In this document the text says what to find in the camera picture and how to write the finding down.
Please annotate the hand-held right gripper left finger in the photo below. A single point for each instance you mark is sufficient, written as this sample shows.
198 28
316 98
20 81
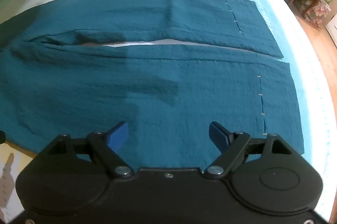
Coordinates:
119 135

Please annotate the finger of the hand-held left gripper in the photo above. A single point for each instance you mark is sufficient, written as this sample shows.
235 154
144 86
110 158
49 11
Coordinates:
1 136

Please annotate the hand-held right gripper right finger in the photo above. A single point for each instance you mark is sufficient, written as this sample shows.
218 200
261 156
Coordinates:
217 134

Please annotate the teal pants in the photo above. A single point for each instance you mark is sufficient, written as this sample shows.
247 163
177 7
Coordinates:
147 66

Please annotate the white printed bed sheet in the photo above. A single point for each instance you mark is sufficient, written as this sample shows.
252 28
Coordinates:
302 76

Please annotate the floral box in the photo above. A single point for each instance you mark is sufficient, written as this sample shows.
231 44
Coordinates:
319 13

